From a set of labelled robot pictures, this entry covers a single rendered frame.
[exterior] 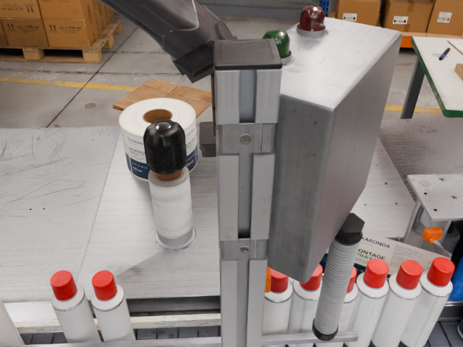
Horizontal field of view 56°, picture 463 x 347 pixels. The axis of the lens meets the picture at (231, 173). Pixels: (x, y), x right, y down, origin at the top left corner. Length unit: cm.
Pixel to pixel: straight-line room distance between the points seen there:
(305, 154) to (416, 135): 125
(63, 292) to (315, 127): 52
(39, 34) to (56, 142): 275
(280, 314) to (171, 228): 33
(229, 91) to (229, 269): 18
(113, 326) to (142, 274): 23
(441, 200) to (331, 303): 30
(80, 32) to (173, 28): 351
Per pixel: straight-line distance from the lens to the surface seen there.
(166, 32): 57
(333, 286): 55
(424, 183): 82
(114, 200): 115
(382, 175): 126
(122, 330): 78
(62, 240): 116
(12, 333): 87
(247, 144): 32
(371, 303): 76
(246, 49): 32
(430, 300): 80
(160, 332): 88
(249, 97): 32
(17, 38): 432
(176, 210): 92
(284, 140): 33
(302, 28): 42
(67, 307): 75
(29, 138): 157
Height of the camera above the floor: 162
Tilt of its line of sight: 38 degrees down
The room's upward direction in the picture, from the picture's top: straight up
